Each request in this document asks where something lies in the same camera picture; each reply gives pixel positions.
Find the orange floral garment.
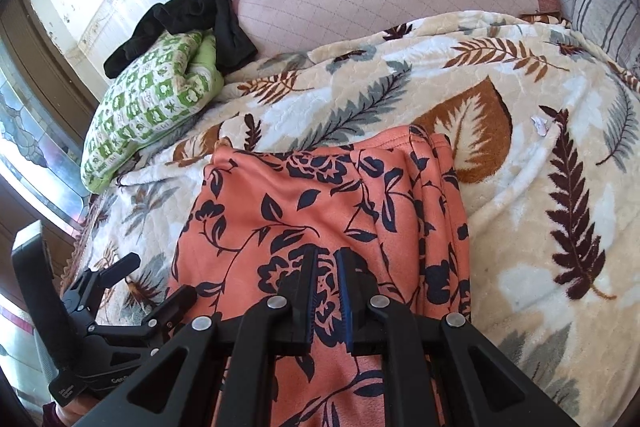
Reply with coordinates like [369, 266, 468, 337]
[168, 126, 471, 426]

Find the person's left hand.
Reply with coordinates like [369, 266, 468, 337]
[54, 395, 99, 426]

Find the brown glass door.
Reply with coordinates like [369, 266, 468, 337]
[1, 0, 96, 413]

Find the green checkered pillow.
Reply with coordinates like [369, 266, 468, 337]
[80, 31, 224, 194]

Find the leaf print blanket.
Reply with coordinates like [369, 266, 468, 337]
[62, 11, 639, 426]

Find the black garment on pillow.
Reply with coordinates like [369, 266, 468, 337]
[103, 0, 258, 79]

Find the striped floral cushion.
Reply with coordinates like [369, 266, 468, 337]
[572, 0, 639, 77]

